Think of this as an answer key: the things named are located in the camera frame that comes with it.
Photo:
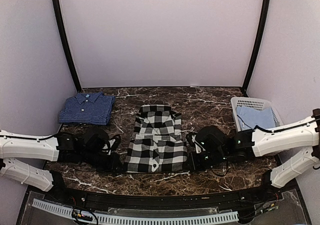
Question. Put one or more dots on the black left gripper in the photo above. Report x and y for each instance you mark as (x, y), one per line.
(115, 160)

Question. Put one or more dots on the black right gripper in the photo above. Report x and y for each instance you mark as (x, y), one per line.
(195, 165)

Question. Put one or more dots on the blue checked shirt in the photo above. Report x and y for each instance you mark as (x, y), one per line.
(87, 108)

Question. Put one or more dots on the black white plaid shirt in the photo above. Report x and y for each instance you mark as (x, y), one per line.
(157, 145)

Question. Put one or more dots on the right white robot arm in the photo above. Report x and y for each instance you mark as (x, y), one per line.
(304, 136)

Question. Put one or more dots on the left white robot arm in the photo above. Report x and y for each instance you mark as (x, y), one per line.
(16, 147)

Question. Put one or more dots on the light blue shirt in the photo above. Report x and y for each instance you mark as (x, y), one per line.
(249, 118)

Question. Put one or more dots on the white plastic laundry basket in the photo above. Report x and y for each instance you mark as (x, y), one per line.
(256, 103)

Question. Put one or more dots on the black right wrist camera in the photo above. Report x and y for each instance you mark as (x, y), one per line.
(207, 139)

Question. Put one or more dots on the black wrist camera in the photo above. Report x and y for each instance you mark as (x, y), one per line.
(207, 139)
(97, 140)

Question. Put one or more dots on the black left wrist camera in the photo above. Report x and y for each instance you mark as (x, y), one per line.
(97, 140)

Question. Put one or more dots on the black left corner post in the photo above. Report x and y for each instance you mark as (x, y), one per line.
(65, 44)

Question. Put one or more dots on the black corner post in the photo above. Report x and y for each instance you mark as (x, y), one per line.
(65, 44)
(256, 46)

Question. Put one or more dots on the black right corner post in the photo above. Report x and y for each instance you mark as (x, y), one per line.
(256, 46)

